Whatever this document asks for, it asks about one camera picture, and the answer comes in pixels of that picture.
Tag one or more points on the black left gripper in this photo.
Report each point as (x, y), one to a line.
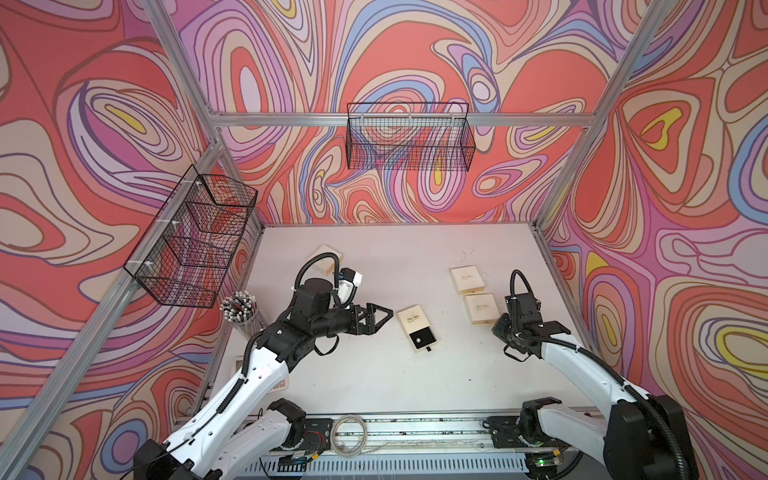
(369, 328)

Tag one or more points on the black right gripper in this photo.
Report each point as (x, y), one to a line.
(499, 330)

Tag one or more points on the small cream jewelry box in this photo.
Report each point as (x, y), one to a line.
(416, 325)

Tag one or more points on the cream drawer jewelry box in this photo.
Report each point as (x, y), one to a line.
(467, 280)

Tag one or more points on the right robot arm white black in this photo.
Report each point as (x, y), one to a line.
(637, 436)

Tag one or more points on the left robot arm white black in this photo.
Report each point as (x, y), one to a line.
(218, 442)

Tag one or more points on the clear cup of pens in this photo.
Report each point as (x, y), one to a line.
(242, 311)

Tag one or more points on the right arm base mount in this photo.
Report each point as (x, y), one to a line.
(523, 430)

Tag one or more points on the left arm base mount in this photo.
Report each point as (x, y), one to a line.
(307, 439)

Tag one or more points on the black wire basket back wall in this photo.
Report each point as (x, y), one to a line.
(409, 136)

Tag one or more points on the black wire basket wall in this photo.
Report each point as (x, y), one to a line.
(409, 136)
(199, 228)

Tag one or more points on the black wire basket left wall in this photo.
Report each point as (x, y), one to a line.
(199, 228)

